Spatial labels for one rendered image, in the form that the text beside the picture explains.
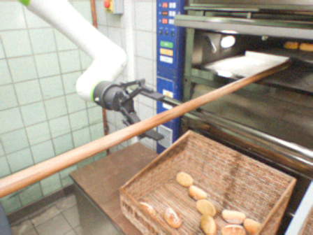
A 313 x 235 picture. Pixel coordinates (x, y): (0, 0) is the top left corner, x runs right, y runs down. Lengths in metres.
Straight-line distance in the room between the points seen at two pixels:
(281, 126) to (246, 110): 0.16
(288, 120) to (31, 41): 1.48
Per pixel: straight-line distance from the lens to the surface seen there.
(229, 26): 0.95
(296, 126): 1.09
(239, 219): 1.20
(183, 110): 0.72
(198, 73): 1.24
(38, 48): 1.78
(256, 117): 1.14
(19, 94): 1.80
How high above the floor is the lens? 1.49
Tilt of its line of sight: 26 degrees down
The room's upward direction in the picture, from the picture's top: straight up
